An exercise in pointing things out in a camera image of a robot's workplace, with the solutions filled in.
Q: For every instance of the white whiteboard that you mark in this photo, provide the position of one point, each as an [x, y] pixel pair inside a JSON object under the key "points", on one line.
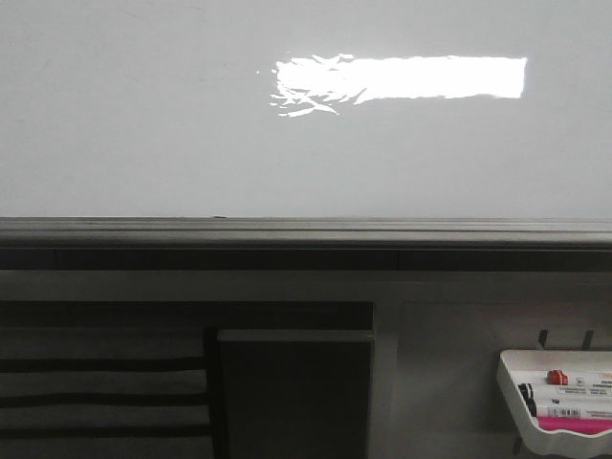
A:
{"points": [[409, 109]]}

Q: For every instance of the dark square panel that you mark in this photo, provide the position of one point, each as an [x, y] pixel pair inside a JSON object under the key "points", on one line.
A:
{"points": [[297, 393]]}

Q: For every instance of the left black tray hook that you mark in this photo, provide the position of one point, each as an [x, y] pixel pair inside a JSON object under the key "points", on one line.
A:
{"points": [[542, 339]]}

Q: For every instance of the black tray hook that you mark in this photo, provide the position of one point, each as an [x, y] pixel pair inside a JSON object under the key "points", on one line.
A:
{"points": [[542, 339], [587, 340]]}

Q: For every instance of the upper black capped marker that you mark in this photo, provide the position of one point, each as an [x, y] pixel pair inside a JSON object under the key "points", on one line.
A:
{"points": [[532, 391]]}

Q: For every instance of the black capped marker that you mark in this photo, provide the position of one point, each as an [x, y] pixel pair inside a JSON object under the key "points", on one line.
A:
{"points": [[532, 391], [569, 408]]}

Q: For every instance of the lower black capped marker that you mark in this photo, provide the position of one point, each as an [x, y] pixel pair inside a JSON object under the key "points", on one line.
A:
{"points": [[569, 408]]}

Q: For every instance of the red capped marker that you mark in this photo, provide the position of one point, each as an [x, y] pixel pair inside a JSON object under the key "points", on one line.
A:
{"points": [[579, 378]]}

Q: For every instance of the striped grey fabric organizer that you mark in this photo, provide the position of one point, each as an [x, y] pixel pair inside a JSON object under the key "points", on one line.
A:
{"points": [[110, 393]]}

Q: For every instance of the right black tray hook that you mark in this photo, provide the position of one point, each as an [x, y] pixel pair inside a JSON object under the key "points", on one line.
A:
{"points": [[587, 340]]}

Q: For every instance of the white marker tray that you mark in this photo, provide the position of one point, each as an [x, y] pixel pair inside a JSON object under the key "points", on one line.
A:
{"points": [[522, 366]]}

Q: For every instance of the dark whiteboard bottom frame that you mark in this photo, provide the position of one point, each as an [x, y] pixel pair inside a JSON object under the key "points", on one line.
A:
{"points": [[222, 243]]}

